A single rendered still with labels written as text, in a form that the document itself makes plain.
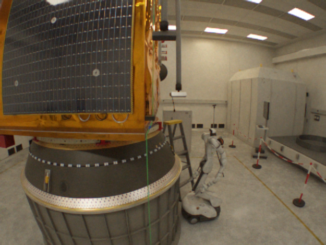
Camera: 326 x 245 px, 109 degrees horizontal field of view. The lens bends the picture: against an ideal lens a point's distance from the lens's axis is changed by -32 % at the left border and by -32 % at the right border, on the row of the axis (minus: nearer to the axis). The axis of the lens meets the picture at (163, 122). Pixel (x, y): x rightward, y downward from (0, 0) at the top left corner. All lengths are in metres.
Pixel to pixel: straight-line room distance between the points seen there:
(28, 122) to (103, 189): 0.87
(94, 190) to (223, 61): 9.52
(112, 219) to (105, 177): 0.38
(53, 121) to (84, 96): 0.37
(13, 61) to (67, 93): 0.70
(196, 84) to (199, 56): 1.60
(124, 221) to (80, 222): 0.41
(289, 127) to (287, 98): 1.25
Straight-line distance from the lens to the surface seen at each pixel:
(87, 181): 1.51
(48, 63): 1.42
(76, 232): 1.79
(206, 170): 2.62
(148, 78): 1.19
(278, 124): 7.83
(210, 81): 9.77
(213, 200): 2.97
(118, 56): 1.15
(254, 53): 11.20
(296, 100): 8.37
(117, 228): 1.70
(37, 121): 1.56
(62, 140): 1.56
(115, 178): 1.51
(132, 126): 1.18
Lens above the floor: 2.07
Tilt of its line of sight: 10 degrees down
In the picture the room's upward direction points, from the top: straight up
